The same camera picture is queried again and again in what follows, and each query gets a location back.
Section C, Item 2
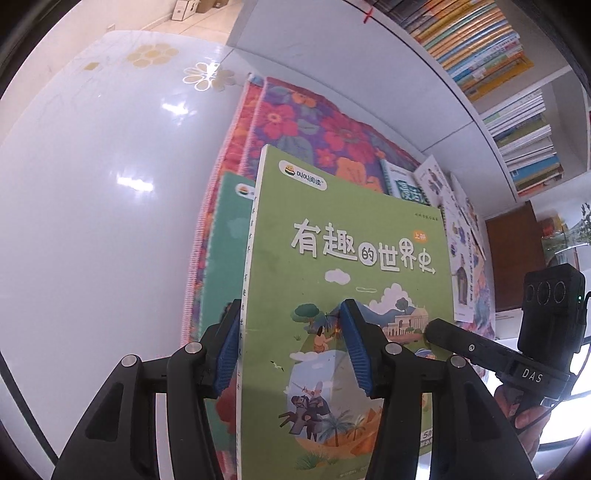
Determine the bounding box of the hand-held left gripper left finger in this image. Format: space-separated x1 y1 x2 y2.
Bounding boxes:
51 300 243 480

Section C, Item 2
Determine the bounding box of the row of colourful paperback books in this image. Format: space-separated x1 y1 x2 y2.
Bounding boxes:
406 0 532 103

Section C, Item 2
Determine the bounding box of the white cartoon comic book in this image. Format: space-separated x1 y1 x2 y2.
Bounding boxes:
379 159 488 324

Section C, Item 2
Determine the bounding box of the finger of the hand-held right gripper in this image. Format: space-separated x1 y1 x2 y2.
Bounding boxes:
424 318 520 384

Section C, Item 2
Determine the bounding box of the brown wooden cabinet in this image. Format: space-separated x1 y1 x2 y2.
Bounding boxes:
485 200 591 342

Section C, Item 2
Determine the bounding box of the person's right hand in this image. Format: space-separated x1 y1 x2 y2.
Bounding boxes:
493 382 556 463

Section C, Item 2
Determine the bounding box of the white spiral bound book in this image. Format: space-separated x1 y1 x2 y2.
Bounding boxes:
412 154 467 259

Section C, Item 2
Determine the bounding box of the colourful package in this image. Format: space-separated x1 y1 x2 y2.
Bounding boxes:
538 215 568 241

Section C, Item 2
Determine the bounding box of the teal book with girl picture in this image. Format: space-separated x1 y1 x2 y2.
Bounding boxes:
199 173 259 480

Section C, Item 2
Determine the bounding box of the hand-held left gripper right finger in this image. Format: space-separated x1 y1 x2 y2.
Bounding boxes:
338 299 541 480

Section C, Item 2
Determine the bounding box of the plant in glass vase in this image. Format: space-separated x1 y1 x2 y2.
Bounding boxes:
556 198 591 264

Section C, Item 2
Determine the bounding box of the floral blanket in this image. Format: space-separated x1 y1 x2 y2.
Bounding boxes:
182 76 497 480

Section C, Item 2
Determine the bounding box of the white book with yellow figures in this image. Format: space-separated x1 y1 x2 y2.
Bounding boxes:
455 175 489 264

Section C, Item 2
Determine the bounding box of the green landscape cover book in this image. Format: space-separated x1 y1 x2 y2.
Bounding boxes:
235 144 455 480

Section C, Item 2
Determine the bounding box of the row of black hardcover volumes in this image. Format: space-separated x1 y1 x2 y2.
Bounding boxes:
374 0 467 24

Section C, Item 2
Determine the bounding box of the white bookshelf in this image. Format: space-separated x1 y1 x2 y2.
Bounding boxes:
226 0 591 217

